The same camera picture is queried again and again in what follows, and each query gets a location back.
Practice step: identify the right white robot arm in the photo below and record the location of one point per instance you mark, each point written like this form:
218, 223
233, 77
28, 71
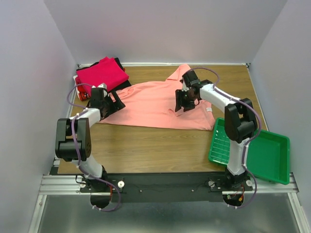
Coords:
242, 122

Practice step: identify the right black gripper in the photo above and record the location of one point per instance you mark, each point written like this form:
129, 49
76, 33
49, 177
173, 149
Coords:
178, 94

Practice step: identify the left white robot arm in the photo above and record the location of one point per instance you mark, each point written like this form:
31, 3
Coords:
73, 137

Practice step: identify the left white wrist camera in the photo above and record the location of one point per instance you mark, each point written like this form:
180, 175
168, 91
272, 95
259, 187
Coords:
103, 85

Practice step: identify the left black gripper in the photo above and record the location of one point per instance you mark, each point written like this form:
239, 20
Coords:
119, 104

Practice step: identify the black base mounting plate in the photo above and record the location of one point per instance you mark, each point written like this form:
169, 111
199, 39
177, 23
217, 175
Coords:
164, 187

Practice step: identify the salmon pink t-shirt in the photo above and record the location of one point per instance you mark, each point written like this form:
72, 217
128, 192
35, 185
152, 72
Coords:
152, 104

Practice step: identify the green plastic tray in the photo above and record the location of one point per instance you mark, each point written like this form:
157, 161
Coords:
268, 155

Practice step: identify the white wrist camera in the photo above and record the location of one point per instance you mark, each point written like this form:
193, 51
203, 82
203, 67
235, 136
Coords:
184, 86
103, 85

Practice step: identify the folded magenta t-shirt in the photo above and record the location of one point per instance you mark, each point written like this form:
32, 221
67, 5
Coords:
83, 74

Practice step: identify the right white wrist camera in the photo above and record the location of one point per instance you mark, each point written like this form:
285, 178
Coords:
184, 86

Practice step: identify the folded red white t-shirt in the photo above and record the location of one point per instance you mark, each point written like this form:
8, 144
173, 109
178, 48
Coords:
82, 94

